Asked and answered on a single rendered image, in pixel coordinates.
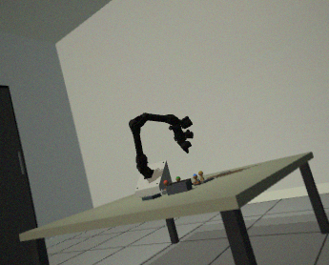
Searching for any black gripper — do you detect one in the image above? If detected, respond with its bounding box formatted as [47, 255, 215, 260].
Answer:
[174, 131, 192, 153]

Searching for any yellow rubber stamp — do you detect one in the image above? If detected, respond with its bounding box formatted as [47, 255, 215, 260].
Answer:
[198, 171, 204, 181]

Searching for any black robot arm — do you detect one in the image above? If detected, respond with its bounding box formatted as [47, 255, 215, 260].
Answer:
[129, 112, 194, 179]

